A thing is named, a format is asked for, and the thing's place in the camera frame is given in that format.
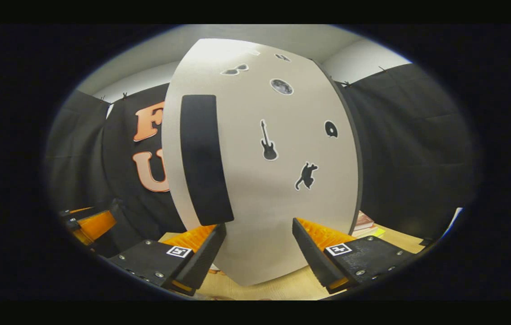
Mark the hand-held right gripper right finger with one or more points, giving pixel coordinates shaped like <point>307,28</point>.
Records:
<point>312,257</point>

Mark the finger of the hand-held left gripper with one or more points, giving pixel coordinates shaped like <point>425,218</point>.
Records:
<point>97,225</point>
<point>77,211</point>

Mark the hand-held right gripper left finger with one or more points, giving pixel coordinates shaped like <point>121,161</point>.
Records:
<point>206,257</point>

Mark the white cabinet door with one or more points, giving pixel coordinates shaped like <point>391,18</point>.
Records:
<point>264,212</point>

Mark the grey cabinet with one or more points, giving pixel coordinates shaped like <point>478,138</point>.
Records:
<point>360,171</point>

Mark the yellow book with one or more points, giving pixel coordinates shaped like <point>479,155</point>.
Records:
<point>375,233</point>

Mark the black backdrop cloth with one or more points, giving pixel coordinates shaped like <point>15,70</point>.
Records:
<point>418,149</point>

